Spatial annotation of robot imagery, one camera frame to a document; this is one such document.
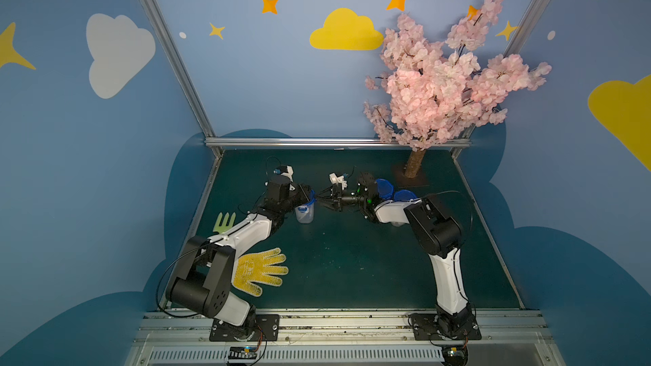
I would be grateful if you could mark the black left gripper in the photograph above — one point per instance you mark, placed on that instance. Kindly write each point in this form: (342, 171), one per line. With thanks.
(304, 193)

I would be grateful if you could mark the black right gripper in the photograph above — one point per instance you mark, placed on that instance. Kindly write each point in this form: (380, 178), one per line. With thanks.
(341, 201)

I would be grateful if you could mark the clear blue-lid container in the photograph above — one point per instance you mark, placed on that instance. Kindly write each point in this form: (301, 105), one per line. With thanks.
(404, 196)
(385, 189)
(305, 215)

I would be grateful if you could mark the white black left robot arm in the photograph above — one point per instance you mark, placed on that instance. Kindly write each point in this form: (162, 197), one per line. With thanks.
(201, 278)

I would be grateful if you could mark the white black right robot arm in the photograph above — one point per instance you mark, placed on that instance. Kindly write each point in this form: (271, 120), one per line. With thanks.
(441, 237)

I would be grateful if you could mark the green plastic garden fork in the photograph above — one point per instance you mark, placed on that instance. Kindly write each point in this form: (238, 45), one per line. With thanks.
(224, 222)

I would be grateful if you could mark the yellow white work glove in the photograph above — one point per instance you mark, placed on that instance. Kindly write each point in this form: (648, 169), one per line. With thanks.
(254, 270)

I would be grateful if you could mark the pink artificial blossom tree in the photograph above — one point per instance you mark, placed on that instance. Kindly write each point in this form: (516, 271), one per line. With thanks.
(439, 89)

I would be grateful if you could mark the left small circuit board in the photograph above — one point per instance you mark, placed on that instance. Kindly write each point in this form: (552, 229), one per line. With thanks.
(242, 355)

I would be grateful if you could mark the small circuit board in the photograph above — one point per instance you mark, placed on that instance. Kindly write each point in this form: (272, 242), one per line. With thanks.
(242, 355)
(455, 356)

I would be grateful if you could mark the right small circuit board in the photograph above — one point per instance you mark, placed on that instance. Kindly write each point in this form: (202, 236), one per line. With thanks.
(455, 356)

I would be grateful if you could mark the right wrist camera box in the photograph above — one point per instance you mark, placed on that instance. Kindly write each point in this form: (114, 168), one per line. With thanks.
(339, 181)

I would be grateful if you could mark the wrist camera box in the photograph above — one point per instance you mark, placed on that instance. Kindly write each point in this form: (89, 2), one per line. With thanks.
(339, 181)
(280, 184)

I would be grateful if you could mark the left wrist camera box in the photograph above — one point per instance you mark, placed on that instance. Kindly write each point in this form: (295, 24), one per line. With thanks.
(280, 184)

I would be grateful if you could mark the horizontal aluminium back rail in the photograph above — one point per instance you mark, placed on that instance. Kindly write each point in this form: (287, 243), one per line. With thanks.
(275, 143)

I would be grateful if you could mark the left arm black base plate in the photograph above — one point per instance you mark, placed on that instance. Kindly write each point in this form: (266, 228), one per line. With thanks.
(265, 327)

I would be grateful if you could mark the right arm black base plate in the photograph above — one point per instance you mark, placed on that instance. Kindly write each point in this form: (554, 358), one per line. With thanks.
(443, 326)

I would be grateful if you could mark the front aluminium rail frame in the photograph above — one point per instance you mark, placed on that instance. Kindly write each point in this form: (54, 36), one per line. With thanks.
(337, 336)

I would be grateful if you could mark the left aluminium corner post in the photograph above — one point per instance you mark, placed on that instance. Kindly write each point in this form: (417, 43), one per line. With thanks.
(163, 34)

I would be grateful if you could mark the aluminium corner post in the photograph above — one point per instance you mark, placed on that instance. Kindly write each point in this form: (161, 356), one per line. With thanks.
(529, 15)
(163, 34)

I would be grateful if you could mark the right aluminium corner post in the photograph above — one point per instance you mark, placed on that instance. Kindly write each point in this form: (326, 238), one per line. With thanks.
(529, 15)

